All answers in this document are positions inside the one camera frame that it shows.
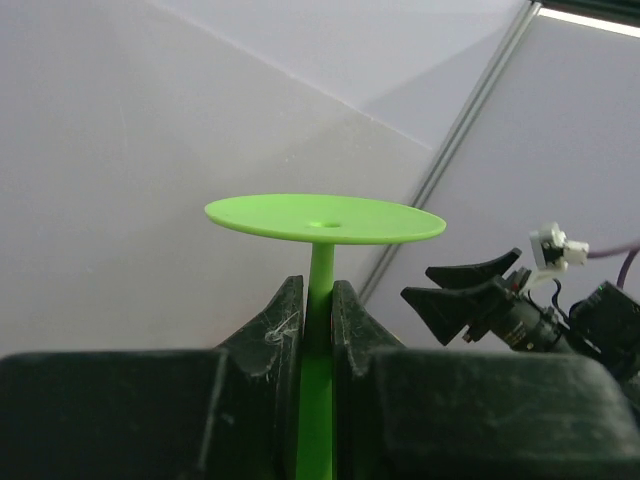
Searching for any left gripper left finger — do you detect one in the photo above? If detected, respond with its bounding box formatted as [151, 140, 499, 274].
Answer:
[1, 276, 304, 479]

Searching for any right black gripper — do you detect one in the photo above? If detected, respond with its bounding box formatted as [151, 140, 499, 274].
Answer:
[401, 248, 573, 353]

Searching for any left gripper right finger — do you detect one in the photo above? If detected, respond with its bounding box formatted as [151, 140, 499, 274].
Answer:
[331, 280, 639, 479]

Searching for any green goblet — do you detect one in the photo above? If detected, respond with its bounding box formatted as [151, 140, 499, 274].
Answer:
[205, 193, 446, 479]

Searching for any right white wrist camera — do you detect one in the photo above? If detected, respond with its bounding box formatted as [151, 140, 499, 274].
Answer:
[524, 222, 590, 292]

